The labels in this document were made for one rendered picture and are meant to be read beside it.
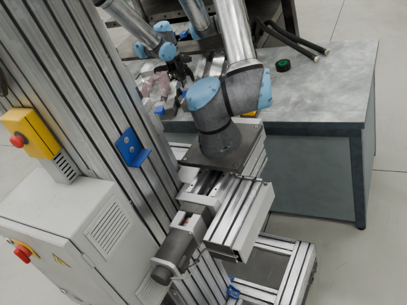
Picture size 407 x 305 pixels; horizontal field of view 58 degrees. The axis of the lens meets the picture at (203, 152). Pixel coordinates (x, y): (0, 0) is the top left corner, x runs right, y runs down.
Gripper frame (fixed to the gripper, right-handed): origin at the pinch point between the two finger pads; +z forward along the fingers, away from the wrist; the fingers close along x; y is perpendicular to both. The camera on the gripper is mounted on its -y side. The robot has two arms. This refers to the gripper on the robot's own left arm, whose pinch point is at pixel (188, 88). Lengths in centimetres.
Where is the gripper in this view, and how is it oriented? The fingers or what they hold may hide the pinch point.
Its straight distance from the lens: 186.4
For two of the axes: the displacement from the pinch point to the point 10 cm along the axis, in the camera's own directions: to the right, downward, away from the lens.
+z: 3.0, 7.3, 6.1
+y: -3.8, 6.8, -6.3
